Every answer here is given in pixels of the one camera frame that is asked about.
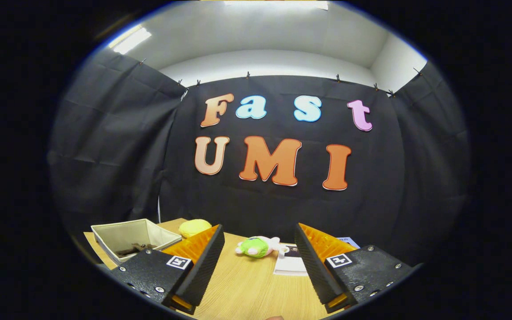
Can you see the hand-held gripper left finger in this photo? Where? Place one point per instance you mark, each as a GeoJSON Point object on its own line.
{"type": "Point", "coordinates": [207, 266]}

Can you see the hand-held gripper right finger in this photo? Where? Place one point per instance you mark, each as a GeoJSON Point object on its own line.
{"type": "Point", "coordinates": [311, 266]}

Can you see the beige fabric storage box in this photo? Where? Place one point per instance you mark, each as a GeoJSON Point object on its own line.
{"type": "Point", "coordinates": [158, 231]}

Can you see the brown fuzzy shoe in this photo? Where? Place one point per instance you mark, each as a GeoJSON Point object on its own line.
{"type": "Point", "coordinates": [134, 250]}

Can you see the white book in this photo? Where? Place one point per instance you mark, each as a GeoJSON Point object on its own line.
{"type": "Point", "coordinates": [289, 266]}

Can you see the yellow plush ball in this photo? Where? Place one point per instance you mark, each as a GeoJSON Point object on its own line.
{"type": "Point", "coordinates": [194, 227]}

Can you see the blue book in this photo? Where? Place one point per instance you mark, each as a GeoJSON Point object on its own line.
{"type": "Point", "coordinates": [349, 242]}

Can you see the green and pink plush toy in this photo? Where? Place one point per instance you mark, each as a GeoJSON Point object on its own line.
{"type": "Point", "coordinates": [254, 247]}

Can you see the black backdrop cloth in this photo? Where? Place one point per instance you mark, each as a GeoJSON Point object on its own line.
{"type": "Point", "coordinates": [260, 204]}

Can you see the ceiling light panel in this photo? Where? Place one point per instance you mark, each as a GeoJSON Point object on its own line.
{"type": "Point", "coordinates": [282, 4]}
{"type": "Point", "coordinates": [131, 41]}

